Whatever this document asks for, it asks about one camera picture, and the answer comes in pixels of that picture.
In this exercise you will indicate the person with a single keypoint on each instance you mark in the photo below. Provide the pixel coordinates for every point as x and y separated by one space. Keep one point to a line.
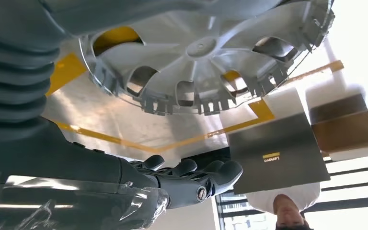
285 203

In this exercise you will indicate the grey laptop yellow sticker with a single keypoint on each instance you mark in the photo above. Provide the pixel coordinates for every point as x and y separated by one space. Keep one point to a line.
276 149

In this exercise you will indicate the brown cardboard box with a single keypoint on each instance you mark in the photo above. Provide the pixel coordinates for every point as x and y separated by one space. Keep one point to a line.
346 127

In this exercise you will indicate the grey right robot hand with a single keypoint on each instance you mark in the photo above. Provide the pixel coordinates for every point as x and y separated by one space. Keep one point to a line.
60 177

